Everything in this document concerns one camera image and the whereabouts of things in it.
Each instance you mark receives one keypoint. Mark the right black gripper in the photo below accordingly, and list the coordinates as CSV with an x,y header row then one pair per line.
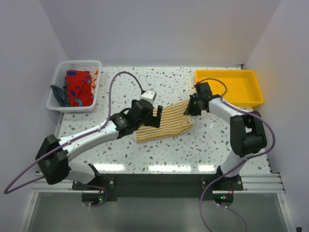
x,y
189,111

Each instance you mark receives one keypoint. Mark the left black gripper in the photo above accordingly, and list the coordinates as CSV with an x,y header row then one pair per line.
x,y
155,119

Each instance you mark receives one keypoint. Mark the yellow striped Doraemon towel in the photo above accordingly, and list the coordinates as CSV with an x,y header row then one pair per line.
x,y
173,123

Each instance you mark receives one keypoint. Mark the red patterned towel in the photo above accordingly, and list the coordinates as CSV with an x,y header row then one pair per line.
x,y
79,88

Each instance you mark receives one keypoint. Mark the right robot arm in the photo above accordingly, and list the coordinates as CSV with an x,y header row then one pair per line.
x,y
247,133

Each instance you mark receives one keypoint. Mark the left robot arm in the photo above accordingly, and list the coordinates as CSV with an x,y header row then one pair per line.
x,y
55,156

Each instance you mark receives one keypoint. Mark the yellow plastic tray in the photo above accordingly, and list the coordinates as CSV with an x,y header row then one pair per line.
x,y
243,89

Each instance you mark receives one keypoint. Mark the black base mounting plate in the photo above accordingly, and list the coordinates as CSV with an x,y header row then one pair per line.
x,y
158,186

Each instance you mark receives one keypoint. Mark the orange white patterned cloth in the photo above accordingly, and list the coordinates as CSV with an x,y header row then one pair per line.
x,y
93,81

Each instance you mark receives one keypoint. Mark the dark grey towel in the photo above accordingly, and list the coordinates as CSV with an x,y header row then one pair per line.
x,y
61,95

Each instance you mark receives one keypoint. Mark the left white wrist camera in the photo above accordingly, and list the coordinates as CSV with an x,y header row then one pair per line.
x,y
149,95

